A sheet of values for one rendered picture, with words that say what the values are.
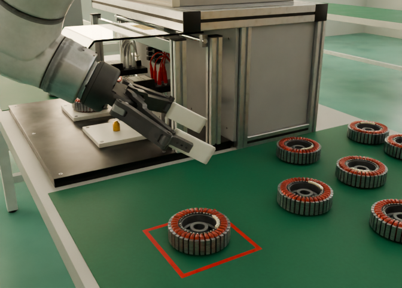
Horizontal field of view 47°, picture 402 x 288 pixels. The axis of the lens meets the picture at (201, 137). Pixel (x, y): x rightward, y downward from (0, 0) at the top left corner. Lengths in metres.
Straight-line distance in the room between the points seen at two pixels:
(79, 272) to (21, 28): 0.39
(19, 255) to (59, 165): 1.15
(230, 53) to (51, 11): 0.61
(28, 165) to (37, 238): 1.16
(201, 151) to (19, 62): 0.29
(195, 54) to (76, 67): 0.69
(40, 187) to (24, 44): 0.48
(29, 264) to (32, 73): 1.55
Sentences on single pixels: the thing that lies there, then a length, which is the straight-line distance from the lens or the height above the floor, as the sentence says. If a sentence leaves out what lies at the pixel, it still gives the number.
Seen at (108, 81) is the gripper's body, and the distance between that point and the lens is 0.71.
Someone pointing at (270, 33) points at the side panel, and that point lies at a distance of 1.22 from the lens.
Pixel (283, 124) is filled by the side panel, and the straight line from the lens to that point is 1.33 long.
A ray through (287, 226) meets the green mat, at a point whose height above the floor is 0.75.
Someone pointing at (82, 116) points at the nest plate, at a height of 0.78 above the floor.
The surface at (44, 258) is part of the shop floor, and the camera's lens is 2.20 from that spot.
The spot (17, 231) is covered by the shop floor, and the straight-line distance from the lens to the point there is 2.43.
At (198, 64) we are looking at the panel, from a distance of 1.33.
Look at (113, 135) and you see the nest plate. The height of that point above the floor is 0.78.
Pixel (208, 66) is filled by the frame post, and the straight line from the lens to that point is 1.16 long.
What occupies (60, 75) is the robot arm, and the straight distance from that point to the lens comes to 0.70.
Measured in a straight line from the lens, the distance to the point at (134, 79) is 1.27.
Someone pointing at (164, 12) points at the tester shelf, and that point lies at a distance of 1.15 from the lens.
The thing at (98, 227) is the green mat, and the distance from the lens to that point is 0.91.
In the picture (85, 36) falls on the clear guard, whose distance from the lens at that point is 1.08.
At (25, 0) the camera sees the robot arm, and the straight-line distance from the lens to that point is 0.66.
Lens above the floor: 1.22
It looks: 21 degrees down
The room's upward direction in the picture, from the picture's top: straight up
